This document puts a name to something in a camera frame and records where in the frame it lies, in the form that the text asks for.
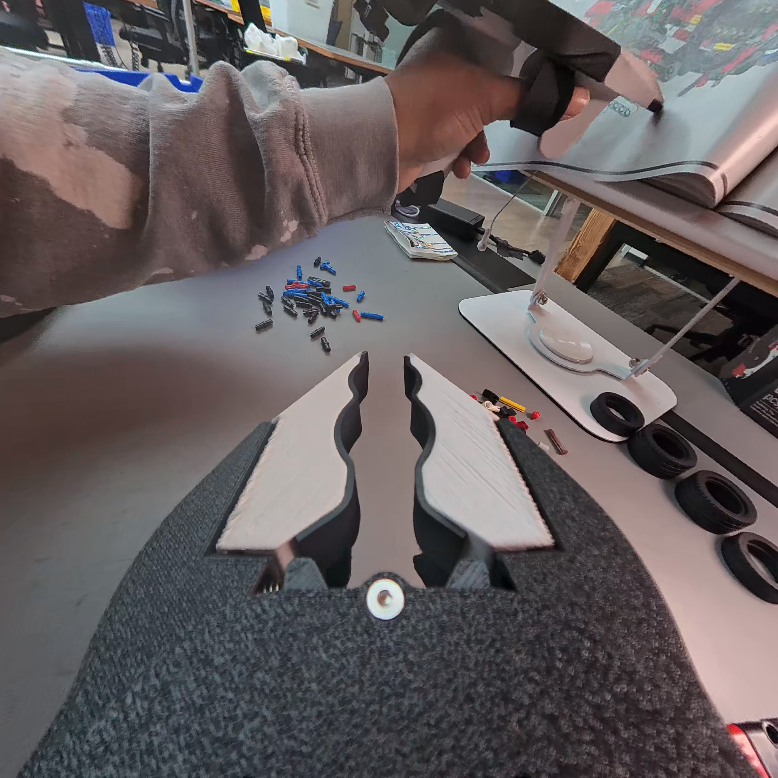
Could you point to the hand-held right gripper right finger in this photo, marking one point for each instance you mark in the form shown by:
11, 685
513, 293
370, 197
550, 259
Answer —
480, 480

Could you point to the partly built toy race car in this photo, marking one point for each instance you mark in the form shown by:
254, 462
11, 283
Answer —
744, 744

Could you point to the person's left hand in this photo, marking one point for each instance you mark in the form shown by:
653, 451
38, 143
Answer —
443, 103

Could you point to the building instruction booklet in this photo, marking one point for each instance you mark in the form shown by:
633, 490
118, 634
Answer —
699, 140

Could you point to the blue plastic storage bin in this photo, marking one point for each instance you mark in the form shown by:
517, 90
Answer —
176, 82

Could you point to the black office chair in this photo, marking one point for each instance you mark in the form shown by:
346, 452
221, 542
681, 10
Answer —
152, 36

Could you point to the person's left forearm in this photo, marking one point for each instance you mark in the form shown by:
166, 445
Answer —
182, 182

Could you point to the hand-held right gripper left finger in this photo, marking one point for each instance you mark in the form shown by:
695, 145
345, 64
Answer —
292, 480

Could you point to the black rubber toy tyre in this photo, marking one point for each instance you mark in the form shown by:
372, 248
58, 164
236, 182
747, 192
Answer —
738, 577
659, 465
599, 419
711, 523

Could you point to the wooden table leg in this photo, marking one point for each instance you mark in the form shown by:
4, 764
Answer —
586, 243

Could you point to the pile of red yellow bricks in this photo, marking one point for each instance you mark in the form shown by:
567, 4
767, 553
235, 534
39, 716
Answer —
513, 402

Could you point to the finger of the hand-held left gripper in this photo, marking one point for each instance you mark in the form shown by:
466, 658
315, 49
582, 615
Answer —
635, 79

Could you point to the black toy set box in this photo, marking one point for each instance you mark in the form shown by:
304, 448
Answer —
757, 389

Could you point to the grey desk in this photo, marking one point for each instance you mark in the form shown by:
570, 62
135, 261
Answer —
152, 395

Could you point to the white book stand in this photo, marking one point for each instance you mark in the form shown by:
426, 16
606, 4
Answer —
504, 322

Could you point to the white plastic containers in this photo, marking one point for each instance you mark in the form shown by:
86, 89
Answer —
273, 42

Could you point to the pile of blue black pins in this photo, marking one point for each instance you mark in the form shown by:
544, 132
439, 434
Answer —
313, 298

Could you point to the folded sticker sheet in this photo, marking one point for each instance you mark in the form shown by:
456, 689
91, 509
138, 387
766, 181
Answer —
419, 242

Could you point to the black power adapter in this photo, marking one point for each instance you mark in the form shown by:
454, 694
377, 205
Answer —
453, 216

